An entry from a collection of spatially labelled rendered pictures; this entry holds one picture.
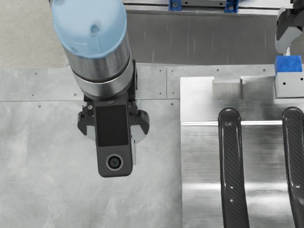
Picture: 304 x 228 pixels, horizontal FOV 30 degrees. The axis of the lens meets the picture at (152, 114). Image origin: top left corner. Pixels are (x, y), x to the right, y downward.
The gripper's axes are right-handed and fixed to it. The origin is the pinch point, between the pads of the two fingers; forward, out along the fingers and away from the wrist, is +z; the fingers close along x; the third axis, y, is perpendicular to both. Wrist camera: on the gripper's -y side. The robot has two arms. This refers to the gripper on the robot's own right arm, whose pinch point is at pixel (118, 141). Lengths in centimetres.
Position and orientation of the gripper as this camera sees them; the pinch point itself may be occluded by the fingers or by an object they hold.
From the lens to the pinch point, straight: 89.8
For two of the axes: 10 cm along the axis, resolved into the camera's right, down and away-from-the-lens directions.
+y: 0.0, -9.2, 3.9
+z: 0.4, 3.9, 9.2
